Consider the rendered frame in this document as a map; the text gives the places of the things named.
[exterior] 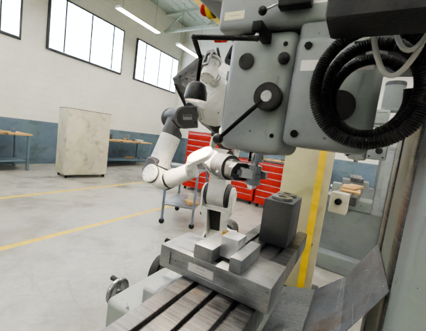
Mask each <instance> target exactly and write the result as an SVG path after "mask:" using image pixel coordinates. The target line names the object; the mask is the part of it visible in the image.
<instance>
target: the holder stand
mask: <svg viewBox="0 0 426 331"><path fill-rule="evenodd" d="M301 201H302V198H301V197H298V196H297V195H296V194H294V193H290V192H283V191H279V192H277V193H276V194H272V195H271V196H269V197H267V198H265V202H264V206H263V214H262V219H261V228H260V232H259V240H260V241H263V242H267V243H269V244H273V245H275V246H279V247H282V248H287V246H288V244H289V243H290V242H291V240H292V239H293V237H294V236H295V235H296V232H297V224H298V220H299V212H300V208H301Z"/></svg>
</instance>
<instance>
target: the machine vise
mask: <svg viewBox="0 0 426 331"><path fill-rule="evenodd" d="M204 238H205V237H202V236H199V235H196V234H194V233H191V232H188V233H186V234H184V235H181V236H179V237H176V238H174V239H172V240H170V241H167V242H165V243H163V244H162V245H161V253H160V265H161V266H162V267H165V268H167V269H169V270H171V271H174V272H176V273H178V274H180V275H182V276H185V277H186V278H189V279H190V280H193V281H195V282H197V283H199V284H202V285H204V286H206V287H208V288H210V289H212V290H214V291H216V292H219V293H221V294H223V295H225V296H227V297H230V298H232V299H234V300H236V301H239V302H240V303H243V304H244V305H247V306H249V307H251V308H253V309H255V310H258V311H260V312H262V313H264V314H266V315H267V314H268V312H269V311H270V309H271V308H272V306H273V305H274V302H275V301H276V299H277V297H278V296H279V294H280V292H281V291H282V289H283V287H284V280H285V275H286V266H283V265H281V264H278V263H275V262H273V261H269V260H267V259H264V258H262V257H259V256H260V251H261V244H258V243H256V242H252V241H251V242H249V243H248V244H246V245H245V246H244V247H243V248H241V249H240V250H238V251H237V252H236V253H235V254H233V255H232V256H230V259H228V258H225V257H223V256H220V258H218V259H216V260H215V261H214V262H212V263H208V262H206V261H204V260H201V259H198V258H197V257H194V246H195V243H197V242H199V241H200V240H203V239H204Z"/></svg>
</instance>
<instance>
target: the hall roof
mask: <svg viewBox="0 0 426 331"><path fill-rule="evenodd" d="M150 1H151V2H153V3H154V4H155V5H157V6H158V7H159V8H161V9H162V10H163V11H165V12H166V16H171V17H173V18H174V19H175V21H174V23H172V25H170V26H169V27H168V28H167V29H166V30H164V33H177V32H189V31H196V30H202V28H203V30H207V29H213V28H219V25H218V24H216V22H215V21H214V20H213V19H208V17H207V16H202V15H201V13H200V7H199V6H198V5H197V4H196V3H195V2H194V1H193V0H150ZM184 4H185V5H184ZM183 15H184V17H183ZM177 21H178V22H179V23H181V24H182V25H183V26H184V27H190V26H193V27H190V28H183V29H182V28H179V29H174V30H170V28H171V27H172V26H173V25H174V24H175V23H176V22H177ZM182 21H183V23H182ZM210 24H212V25H210ZM203 25H205V26H203ZM194 26H196V27H194Z"/></svg>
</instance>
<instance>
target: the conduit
mask: <svg viewBox="0 0 426 331"><path fill-rule="evenodd" d="M423 35H424V33H413V34H404V35H400V37H401V38H402V39H403V38H404V40H403V41H402V42H403V44H404V45H405V46H407V47H409V48H410V47H413V46H412V45H415V44H416V43H417V42H418V41H419V40H420V39H421V38H422V37H423ZM360 38H363V37H355V38H345V39H335V41H334V42H333V43H331V45H329V47H328V48H327V50H325V52H324V53H323V54H322V56H321V57H320V60H318V62H317V65H316V67H315V70H314V72H313V75H312V77H311V83H310V88H309V89H310V90H309V91H310V93H309V94H310V95H309V97H310V98H309V99H310V100H309V101H310V106H311V109H312V110H311V111H312V113H313V116H314V118H315V120H316V122H317V124H318V126H320V128H321V130H322V131H323V132H324V133H325V134H326V136H328V137H330V139H332V140H333V141H335V142H337V143H339V144H342V145H345V146H347V147H350V148H354V149H355V148H356V149H362V150H364V149H366V150H367V149H369V150H370V149H372V150H373V149H377V148H383V147H387V146H390V145H393V144H396V143H399V142H400V141H402V140H403V139H406V137H409V135H412V133H414V132H415V131H417V130H418V129H420V127H422V125H423V124H425V121H426V43H425V44H424V48H422V51H421V52H420V54H419V55H418V57H417V58H416V59H415V61H414V62H413V63H412V65H411V66H410V70H411V73H412V75H413V76H412V77H413V79H414V80H413V81H414V82H413V83H414V84H413V85H414V86H413V88H408V89H404V92H403V97H402V98H403V99H402V102H401V103H402V104H401V106H400V108H399V110H398V112H397V113H396V115H394V116H393V118H391V120H389V121H388V122H386V123H385V124H384V125H383V126H381V127H379V128H378V127H377V128H375V129H370V130H368V129H367V130H366V129H365V130H364V129H363V130H359V129H356V128H353V127H351V126H349V125H347V124H346V123H345V122H344V121H343V120H342V118H341V117H340V115H339V112H338V109H337V104H336V103H337V102H336V101H337V94H338V90H339V88H340V86H341V84H342V83H343V82H344V80H345V78H347V77H348V76H349V75H350V74H351V73H352V72H353V71H356V70H357V69H359V68H361V67H365V66H367V65H368V66H369V65H376V63H375V59H374V56H373V54H368V55H366V52H368V51H372V44H371V39H370V38H369V39H366V40H363V41H356V40H358V39H360ZM405 40H406V41H405ZM352 42H354V45H352V46H351V47H349V48H347V49H346V50H344V51H343V52H342V53H341V54H339V53H340V51H342V49H344V48H345V47H347V45H349V44H350V43H352ZM377 42H378V47H379V50H381V51H382V50H383V51H391V52H395V53H397V54H398V55H401V56H402V57H404V58H405V59H406V60H408V59H409V58H410V56H411V55H412V53H413V52H412V53H404V52H402V51H401V50H400V49H399V48H398V46H397V44H396V41H395V39H394V38H393V37H377ZM408 42H409V43H408ZM338 54H339V56H337V55H338ZM358 55H363V56H361V57H360V58H359V57H358V58H356V59H354V60H352V61H350V60H351V59H353V58H355V57H356V56H358ZM364 55H365V56H364ZM380 55H381V59H382V62H383V65H384V66H386V67H388V68H389V69H391V70H393V71H394V72H396V71H397V70H399V69H400V68H401V67H402V66H403V65H404V64H405V62H403V60H402V61H401V59H400V60H399V58H397V56H396V57H394V56H392V55H389V54H383V53H382V54H381V53H380ZM336 56H337V58H335V57H336ZM334 58H335V60H334ZM332 61H333V62H332ZM349 61H350V62H349ZM347 63H348V64H347Z"/></svg>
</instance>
